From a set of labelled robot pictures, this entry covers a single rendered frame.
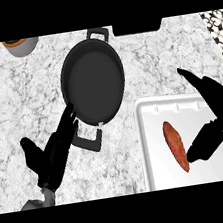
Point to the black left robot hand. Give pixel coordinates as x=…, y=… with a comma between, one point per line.
x=52, y=156

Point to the black appliance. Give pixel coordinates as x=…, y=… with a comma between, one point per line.
x=137, y=27

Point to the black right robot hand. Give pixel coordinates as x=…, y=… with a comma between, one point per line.
x=216, y=101

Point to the orange sweet potato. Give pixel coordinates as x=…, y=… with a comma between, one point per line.
x=175, y=146

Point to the grey cup with orange content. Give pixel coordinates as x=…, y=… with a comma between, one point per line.
x=21, y=46

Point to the white tray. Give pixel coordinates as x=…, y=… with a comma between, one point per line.
x=158, y=143

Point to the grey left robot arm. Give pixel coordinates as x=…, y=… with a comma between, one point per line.
x=42, y=199

